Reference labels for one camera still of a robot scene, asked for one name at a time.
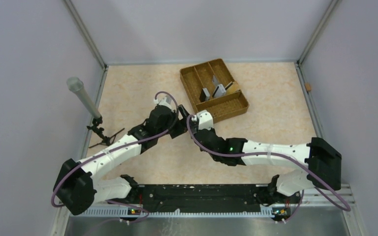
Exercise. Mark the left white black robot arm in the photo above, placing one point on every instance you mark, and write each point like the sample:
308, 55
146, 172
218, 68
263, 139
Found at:
80, 184

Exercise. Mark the gold card in tray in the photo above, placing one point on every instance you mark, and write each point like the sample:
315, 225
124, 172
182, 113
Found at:
232, 87

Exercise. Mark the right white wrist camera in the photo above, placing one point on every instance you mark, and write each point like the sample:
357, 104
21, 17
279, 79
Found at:
202, 120

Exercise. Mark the small brown block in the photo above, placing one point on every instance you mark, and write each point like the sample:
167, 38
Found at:
308, 87

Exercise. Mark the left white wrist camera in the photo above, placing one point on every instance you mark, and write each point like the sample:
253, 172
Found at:
165, 101

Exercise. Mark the silver card in tray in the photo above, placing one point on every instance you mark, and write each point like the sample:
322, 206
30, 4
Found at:
219, 91

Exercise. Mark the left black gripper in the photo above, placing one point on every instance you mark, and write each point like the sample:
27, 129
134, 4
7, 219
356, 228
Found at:
182, 124

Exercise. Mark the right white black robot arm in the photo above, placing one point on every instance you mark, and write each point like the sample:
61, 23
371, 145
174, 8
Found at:
315, 164

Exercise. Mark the woven brown divided tray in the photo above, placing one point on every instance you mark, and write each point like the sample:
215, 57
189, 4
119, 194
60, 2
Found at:
210, 86

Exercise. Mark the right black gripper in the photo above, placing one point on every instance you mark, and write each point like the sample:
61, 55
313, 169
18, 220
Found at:
212, 129

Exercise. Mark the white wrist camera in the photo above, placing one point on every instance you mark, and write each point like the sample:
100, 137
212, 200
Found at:
165, 101
202, 120

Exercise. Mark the dark grey credit card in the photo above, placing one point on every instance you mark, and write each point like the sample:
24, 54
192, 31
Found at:
204, 95

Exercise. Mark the grey microphone on tripod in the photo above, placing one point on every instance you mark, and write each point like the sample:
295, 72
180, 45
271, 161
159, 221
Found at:
76, 86

